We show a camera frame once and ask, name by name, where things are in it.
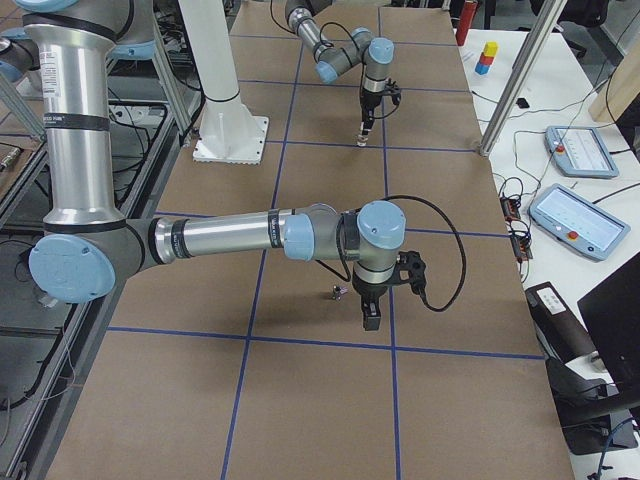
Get near teach pendant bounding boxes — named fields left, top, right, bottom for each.
left=529, top=184, right=631, bottom=261

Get black box with label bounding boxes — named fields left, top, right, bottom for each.
left=525, top=282, right=596, bottom=363

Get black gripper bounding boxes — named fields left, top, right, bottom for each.
left=359, top=87, right=386, bottom=136
left=352, top=280, right=391, bottom=331

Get orange circuit board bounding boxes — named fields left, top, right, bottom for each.
left=499, top=195, right=533, bottom=263

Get teach pendant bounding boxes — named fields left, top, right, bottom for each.
left=545, top=126, right=619, bottom=179
left=529, top=184, right=631, bottom=261

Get white pedestal column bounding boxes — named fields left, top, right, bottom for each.
left=179, top=0, right=269, bottom=164

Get red cylinder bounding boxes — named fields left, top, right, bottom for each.
left=455, top=0, right=477, bottom=46

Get far teach pendant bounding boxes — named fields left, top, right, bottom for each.
left=545, top=126, right=619, bottom=179

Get white PPR pipe fitting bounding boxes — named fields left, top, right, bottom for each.
left=356, top=133, right=368, bottom=147

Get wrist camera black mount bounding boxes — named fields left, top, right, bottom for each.
left=389, top=251, right=427, bottom=299
left=383, top=79, right=402, bottom=107

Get aluminium frame post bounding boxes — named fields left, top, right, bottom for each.
left=478, top=0, right=567, bottom=157

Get black monitor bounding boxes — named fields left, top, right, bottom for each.
left=578, top=254, right=639, bottom=387

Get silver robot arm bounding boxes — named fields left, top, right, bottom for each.
left=285, top=1, right=401, bottom=147
left=14, top=1, right=405, bottom=331

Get black camera cable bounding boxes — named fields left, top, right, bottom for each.
left=269, top=0, right=401, bottom=121
left=384, top=194, right=470, bottom=313

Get stacked colour blocks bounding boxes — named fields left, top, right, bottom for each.
left=474, top=41, right=499, bottom=75

